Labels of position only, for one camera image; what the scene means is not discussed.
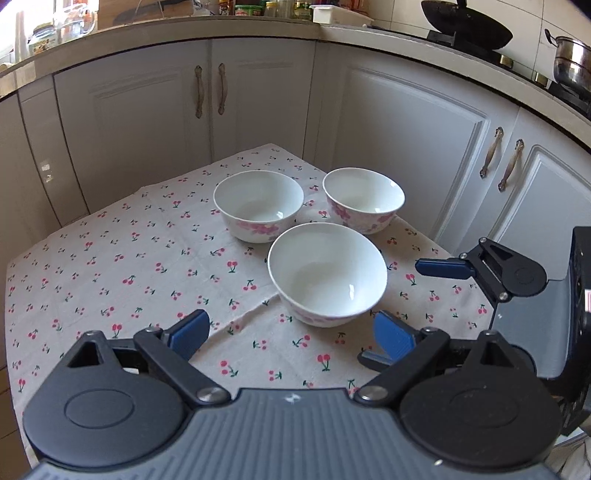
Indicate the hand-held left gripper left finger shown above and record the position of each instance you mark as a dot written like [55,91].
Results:
[187,334]

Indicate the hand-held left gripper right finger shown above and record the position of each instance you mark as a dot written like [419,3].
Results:
[392,337]

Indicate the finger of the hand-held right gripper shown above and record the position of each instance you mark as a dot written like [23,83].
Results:
[443,268]
[369,360]

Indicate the white pink-flower bowl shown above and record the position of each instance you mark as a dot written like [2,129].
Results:
[258,203]
[364,198]
[323,272]

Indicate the cherry-print tablecloth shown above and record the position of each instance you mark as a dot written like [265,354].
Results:
[115,258]

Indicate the white cabinet door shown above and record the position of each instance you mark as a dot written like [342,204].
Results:
[138,129]
[263,101]
[406,124]
[18,194]
[554,194]

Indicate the person's white clothing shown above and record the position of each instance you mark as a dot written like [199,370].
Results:
[581,457]

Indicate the black gas stove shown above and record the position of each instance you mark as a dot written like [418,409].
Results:
[450,38]

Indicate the white cabinet filler panel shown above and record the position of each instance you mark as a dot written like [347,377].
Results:
[51,138]

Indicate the black wok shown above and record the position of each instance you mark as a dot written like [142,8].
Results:
[466,30]

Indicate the steel cooking pot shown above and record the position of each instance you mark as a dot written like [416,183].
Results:
[575,64]

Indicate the white plastic container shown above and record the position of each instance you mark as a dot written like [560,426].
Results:
[341,16]

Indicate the green label jar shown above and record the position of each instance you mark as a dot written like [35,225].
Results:
[249,10]

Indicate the flower-label glass jar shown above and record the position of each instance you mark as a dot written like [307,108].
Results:
[44,44]

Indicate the wooden cutting board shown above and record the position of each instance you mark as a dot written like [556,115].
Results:
[180,7]

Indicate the dark sauce bottle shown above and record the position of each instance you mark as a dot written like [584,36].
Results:
[224,8]

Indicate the glass pitcher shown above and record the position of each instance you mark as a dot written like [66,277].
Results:
[76,23]

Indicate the stack of white cups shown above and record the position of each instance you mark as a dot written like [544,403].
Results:
[20,37]

